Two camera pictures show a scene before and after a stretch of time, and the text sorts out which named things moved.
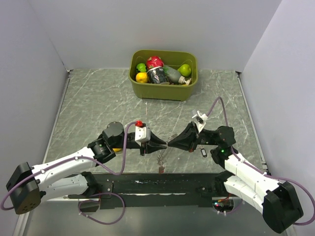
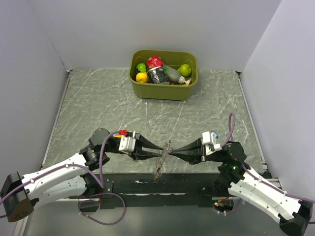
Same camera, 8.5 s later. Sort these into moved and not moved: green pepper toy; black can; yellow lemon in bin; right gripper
Moved: right gripper
Not moved: green pepper toy; black can; yellow lemon in bin
